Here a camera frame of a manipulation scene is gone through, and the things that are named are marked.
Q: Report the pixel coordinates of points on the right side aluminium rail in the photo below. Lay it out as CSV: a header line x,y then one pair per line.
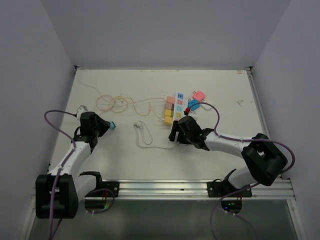
x,y
262,120

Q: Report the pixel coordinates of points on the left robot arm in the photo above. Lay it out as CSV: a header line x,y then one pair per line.
x,y
58,192

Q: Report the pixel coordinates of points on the yellow olive USB charger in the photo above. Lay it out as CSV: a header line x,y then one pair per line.
x,y
168,113

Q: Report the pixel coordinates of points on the beige brown USB charger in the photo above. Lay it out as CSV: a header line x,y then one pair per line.
x,y
169,106

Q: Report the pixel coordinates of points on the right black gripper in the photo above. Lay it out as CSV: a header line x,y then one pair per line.
x,y
176,128

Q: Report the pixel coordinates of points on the salmon pink USB charger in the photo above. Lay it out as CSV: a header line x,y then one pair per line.
x,y
170,100

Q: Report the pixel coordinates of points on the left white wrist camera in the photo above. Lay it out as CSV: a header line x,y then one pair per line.
x,y
82,109

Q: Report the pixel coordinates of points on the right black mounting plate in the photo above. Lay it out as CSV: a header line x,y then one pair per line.
x,y
219,188

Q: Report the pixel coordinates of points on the teal USB charger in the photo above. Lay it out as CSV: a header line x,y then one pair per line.
x,y
112,125

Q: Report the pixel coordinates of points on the blue plug adapter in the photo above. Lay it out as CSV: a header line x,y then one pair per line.
x,y
193,105

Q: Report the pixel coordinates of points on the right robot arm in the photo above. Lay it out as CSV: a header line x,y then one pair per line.
x,y
238,178

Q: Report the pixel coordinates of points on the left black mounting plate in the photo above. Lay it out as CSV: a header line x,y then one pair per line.
x,y
113,186

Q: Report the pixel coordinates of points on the pink plug adapter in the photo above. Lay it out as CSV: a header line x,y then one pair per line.
x,y
198,95

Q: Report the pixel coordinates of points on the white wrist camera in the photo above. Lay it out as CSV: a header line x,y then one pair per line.
x,y
82,109
190,113

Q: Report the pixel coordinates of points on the black mounting plate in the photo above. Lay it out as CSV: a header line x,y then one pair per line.
x,y
219,188
113,186

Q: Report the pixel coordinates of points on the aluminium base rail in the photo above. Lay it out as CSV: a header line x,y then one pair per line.
x,y
195,189

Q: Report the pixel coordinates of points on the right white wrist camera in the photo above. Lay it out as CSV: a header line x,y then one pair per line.
x,y
190,113

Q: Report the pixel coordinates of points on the white plug adapter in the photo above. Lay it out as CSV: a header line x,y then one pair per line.
x,y
206,106

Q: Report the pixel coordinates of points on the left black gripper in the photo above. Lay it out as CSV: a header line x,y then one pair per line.
x,y
105,125

